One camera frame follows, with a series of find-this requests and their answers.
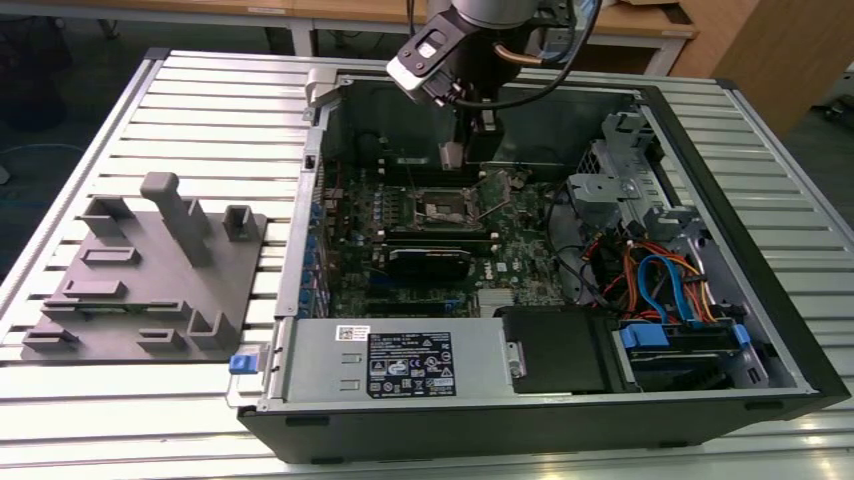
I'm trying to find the black PC case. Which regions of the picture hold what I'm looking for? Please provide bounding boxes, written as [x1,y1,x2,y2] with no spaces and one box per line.
[224,67,850,466]

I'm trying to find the metal socket cover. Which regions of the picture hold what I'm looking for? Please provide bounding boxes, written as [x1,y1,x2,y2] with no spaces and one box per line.
[471,167,528,225]

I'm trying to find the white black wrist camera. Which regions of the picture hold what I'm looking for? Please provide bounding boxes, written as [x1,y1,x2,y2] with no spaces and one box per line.
[384,23,470,107]

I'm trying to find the silver metal drive cage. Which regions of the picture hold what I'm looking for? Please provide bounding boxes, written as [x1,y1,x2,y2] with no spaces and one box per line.
[566,112,708,241]

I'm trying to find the grey parts rack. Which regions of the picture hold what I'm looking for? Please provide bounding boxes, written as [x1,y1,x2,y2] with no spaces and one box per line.
[19,171,269,362]

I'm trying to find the black RAM slot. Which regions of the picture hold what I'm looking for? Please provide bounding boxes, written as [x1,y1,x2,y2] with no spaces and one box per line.
[384,236,500,250]
[384,227,500,239]
[376,169,488,185]
[376,158,488,174]

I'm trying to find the green motherboard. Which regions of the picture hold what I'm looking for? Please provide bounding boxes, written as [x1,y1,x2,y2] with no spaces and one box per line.
[319,159,588,319]

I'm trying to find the wooden cabinet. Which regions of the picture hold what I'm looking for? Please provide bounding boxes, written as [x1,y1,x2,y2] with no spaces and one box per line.
[666,0,854,146]

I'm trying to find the CPU socket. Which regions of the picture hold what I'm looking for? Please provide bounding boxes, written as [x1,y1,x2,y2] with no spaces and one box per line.
[411,185,486,232]

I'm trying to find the blue data wire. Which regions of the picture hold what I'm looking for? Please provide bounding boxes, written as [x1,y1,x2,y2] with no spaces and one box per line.
[636,254,702,326]

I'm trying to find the hard disk in blue carrier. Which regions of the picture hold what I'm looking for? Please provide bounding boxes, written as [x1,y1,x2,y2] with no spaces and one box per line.
[616,319,750,394]

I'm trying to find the copper cable fitting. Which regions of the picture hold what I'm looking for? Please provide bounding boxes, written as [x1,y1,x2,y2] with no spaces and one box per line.
[491,42,536,67]

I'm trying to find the orange power wires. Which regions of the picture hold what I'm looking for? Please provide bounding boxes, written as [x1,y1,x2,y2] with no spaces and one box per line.
[599,239,728,326]

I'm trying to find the silver power supply unit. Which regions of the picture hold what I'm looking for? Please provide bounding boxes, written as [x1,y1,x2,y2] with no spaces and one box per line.
[263,317,519,401]

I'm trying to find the grey case release latch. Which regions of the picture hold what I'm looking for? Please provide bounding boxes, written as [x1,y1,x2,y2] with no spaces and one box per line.
[304,68,348,121]

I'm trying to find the black plastic drive cover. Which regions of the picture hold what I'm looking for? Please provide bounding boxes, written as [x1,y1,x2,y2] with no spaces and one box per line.
[496,305,632,394]

